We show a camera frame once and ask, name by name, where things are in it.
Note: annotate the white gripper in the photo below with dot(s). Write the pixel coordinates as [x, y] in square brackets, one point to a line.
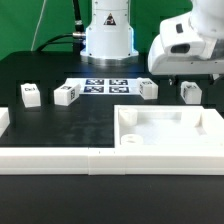
[179, 50]

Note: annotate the white square tabletop tray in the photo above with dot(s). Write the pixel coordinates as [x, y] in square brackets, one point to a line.
[167, 125]

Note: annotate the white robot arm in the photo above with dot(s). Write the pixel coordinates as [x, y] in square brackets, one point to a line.
[110, 38]

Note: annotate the AprilTag marker sheet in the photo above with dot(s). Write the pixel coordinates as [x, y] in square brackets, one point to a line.
[105, 86]

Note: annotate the white front fence wall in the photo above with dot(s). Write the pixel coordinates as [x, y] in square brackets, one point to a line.
[108, 161]

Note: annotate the white fence wall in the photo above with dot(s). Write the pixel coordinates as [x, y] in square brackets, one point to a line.
[108, 161]
[4, 120]

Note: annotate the white left fence wall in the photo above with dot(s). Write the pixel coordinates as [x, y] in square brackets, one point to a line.
[4, 120]

